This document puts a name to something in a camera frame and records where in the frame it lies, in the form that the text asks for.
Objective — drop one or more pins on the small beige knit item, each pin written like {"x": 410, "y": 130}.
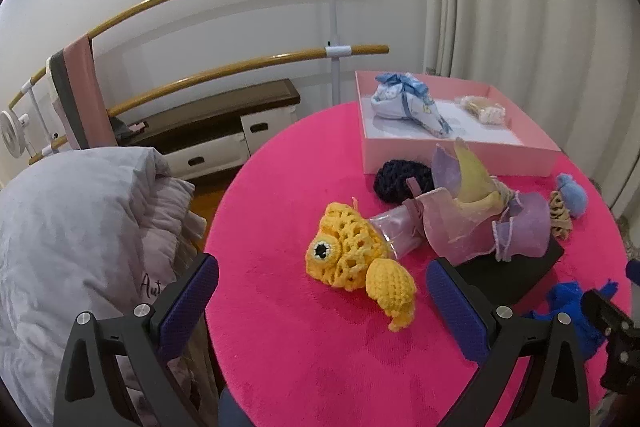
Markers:
{"x": 484, "y": 109}

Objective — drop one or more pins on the clear plastic tube with ribbon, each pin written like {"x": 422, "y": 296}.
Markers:
{"x": 395, "y": 229}

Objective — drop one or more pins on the light blue sock ball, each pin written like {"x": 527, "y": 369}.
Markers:
{"x": 574, "y": 197}

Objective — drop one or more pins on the tan scrunchie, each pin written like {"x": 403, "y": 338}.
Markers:
{"x": 560, "y": 217}

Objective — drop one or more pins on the small pink item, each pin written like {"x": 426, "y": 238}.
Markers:
{"x": 136, "y": 126}

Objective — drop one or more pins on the low brown white cabinet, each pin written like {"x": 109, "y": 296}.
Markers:
{"x": 215, "y": 117}

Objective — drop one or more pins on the royal blue cloth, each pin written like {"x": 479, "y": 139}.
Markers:
{"x": 565, "y": 307}

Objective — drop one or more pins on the yellow crochet fish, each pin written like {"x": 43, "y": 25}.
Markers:
{"x": 350, "y": 242}

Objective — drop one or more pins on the black card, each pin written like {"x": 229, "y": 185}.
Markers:
{"x": 520, "y": 272}

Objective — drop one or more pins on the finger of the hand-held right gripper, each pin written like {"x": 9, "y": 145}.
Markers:
{"x": 633, "y": 270}
{"x": 602, "y": 309}

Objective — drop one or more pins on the pink cardboard box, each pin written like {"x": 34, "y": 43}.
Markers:
{"x": 500, "y": 152}

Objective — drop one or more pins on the purple yellow organza flower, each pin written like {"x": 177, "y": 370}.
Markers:
{"x": 475, "y": 192}

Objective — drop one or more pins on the navy crochet piece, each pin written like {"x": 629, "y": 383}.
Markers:
{"x": 395, "y": 182}

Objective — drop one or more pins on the grey quilt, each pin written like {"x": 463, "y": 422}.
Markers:
{"x": 75, "y": 232}

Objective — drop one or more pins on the wooden ballet barre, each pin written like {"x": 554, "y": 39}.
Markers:
{"x": 332, "y": 52}

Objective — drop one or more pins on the pink grey folded mat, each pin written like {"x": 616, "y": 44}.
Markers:
{"x": 82, "y": 92}

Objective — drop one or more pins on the white curtain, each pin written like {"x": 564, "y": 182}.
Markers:
{"x": 525, "y": 7}

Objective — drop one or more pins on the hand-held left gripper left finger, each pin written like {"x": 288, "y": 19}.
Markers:
{"x": 187, "y": 307}

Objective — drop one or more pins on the small white fan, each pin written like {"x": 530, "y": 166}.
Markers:
{"x": 10, "y": 134}

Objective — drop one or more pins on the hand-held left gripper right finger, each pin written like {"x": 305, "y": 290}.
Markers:
{"x": 457, "y": 312}

